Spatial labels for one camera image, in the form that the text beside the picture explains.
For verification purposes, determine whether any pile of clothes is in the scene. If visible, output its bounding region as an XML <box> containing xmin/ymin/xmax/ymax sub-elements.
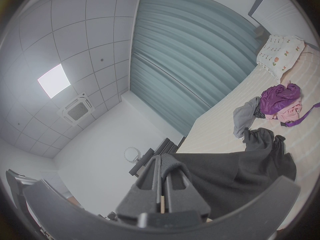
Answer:
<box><xmin>254</xmin><ymin>83</ymin><xmax>320</xmax><ymax>128</ymax></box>

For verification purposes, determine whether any ceiling air conditioner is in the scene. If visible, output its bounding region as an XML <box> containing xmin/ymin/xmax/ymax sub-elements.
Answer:
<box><xmin>57</xmin><ymin>92</ymin><xmax>97</xmax><ymax>126</ymax></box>

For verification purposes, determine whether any round white mirror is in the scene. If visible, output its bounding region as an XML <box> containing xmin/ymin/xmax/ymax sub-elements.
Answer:
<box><xmin>124</xmin><ymin>147</ymin><xmax>140</xmax><ymax>162</ymax></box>

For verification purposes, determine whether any grey garment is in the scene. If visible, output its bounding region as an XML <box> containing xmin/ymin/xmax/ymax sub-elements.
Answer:
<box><xmin>233</xmin><ymin>96</ymin><xmax>262</xmax><ymax>139</ymax></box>

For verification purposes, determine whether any grey bedside table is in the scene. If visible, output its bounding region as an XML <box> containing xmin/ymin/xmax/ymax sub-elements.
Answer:
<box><xmin>254</xmin><ymin>25</ymin><xmax>269</xmax><ymax>38</ymax></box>

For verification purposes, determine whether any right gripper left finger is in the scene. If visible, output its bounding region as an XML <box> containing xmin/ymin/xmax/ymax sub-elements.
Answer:
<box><xmin>116</xmin><ymin>155</ymin><xmax>162</xmax><ymax>219</ymax></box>

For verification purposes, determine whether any white printed pillow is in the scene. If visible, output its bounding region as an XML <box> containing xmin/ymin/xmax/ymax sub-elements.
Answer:
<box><xmin>256</xmin><ymin>35</ymin><xmax>305</xmax><ymax>81</ymax></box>

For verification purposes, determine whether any blue-green curtain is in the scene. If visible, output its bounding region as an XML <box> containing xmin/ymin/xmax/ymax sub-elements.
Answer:
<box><xmin>130</xmin><ymin>0</ymin><xmax>259</xmax><ymax>137</ymax></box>

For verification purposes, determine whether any square ceiling light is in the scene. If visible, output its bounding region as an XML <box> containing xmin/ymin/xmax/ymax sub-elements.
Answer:
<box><xmin>37</xmin><ymin>64</ymin><xmax>71</xmax><ymax>99</ymax></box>

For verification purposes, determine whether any bed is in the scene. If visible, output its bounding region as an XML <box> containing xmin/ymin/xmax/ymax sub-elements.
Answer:
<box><xmin>176</xmin><ymin>0</ymin><xmax>320</xmax><ymax>237</ymax></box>

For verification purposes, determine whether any black T-shirt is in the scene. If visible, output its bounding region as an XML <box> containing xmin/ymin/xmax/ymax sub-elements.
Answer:
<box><xmin>161</xmin><ymin>128</ymin><xmax>297</xmax><ymax>221</ymax></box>

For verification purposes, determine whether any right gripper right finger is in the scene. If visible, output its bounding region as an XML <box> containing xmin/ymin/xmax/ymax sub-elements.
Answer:
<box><xmin>162</xmin><ymin>167</ymin><xmax>210</xmax><ymax>220</ymax></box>

